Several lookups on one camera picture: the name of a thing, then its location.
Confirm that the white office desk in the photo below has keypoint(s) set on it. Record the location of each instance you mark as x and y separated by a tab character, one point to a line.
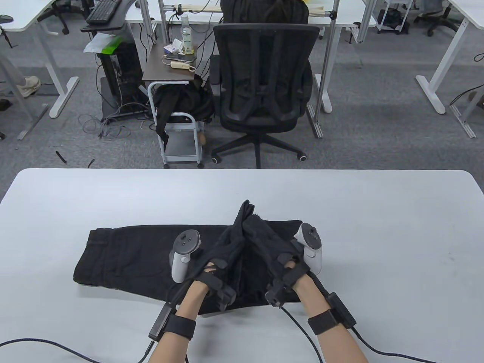
319	22
453	45
30	15

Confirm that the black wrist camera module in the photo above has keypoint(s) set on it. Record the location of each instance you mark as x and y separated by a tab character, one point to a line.
181	327
325	321

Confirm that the purple white small box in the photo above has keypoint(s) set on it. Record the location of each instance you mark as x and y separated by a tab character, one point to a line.
172	48

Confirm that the aluminium frame post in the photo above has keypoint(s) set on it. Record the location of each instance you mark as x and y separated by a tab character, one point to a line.
162	22
145	19
328	56

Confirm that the person's left hand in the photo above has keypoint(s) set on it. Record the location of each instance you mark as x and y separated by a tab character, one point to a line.
223	253

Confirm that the black keyboard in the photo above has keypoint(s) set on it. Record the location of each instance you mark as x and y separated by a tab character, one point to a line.
103	11

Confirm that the black computer tower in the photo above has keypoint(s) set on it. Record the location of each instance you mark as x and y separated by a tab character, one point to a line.
126	68

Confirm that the green white plastic bag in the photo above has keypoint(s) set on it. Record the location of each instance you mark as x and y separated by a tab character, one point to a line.
102	43

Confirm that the black mesh office chair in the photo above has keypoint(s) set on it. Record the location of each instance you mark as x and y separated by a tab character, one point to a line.
264	75

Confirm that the black bag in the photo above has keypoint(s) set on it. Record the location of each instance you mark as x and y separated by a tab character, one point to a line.
393	19

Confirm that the white cart with brown top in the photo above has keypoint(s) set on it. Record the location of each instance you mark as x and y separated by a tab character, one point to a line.
159	68

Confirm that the black phone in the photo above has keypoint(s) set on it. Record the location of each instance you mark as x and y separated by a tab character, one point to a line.
185	58

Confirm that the person's right hand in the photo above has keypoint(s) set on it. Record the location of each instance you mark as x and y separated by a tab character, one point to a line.
272	242

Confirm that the black trousers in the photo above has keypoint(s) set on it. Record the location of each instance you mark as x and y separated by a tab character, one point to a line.
121	257

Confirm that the black draped jacket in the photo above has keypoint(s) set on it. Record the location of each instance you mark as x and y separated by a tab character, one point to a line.
181	100

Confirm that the grey white hand controller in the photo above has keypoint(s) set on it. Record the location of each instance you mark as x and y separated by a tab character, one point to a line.
312	242
185	242

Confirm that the black keyboard tray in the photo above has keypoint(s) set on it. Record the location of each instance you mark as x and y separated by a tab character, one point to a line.
113	25

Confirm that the person's right forearm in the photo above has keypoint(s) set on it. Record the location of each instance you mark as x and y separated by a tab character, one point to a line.
340	348

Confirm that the black swivel chair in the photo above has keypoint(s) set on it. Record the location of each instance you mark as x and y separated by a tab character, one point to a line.
440	19
56	11

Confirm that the black computer mouse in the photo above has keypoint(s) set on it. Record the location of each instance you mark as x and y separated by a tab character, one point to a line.
5	19

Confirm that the aluminium floor rail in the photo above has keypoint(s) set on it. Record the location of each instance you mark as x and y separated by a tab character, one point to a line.
463	121

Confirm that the clear plastic bottle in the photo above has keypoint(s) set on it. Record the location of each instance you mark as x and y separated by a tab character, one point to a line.
186	38

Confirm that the beige power strip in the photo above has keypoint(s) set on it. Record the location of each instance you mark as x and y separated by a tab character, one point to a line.
179	65

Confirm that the person's left forearm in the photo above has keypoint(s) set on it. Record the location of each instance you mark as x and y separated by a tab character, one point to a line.
181	302

